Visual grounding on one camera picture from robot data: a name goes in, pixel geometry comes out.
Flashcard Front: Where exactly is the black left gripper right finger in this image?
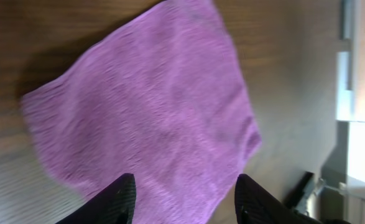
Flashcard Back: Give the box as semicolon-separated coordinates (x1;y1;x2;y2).
234;174;321;224

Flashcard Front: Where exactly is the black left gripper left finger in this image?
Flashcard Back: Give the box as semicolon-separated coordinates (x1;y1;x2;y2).
57;173;136;224

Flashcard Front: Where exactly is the white background furniture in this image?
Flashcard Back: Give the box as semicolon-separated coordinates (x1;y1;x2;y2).
320;0;365;223

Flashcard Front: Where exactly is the purple microfiber cloth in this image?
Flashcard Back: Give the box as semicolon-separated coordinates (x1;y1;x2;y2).
21;0;261;223

